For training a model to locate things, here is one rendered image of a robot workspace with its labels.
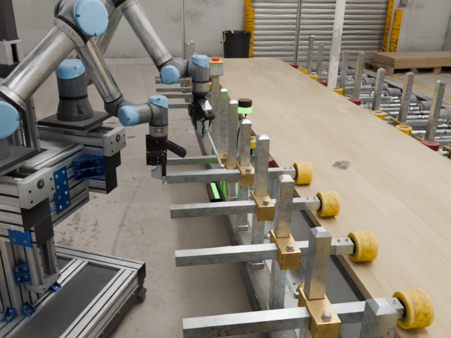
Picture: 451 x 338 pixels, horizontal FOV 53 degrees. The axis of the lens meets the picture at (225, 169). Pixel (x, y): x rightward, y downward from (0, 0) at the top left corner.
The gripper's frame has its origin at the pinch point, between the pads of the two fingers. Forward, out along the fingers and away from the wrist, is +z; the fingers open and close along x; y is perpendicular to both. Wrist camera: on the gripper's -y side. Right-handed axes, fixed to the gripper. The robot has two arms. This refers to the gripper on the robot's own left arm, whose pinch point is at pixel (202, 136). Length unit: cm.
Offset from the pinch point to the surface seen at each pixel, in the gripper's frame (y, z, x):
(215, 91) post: 26.4, -13.0, -20.4
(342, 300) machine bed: -97, 20, 3
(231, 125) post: -21.3, -11.0, -2.3
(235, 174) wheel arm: -47.3, -1.8, 10.4
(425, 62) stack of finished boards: 399, 70, -674
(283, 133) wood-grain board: -3.0, 3.7, -43.2
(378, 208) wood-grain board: -83, 4, -24
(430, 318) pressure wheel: -129, -1, 12
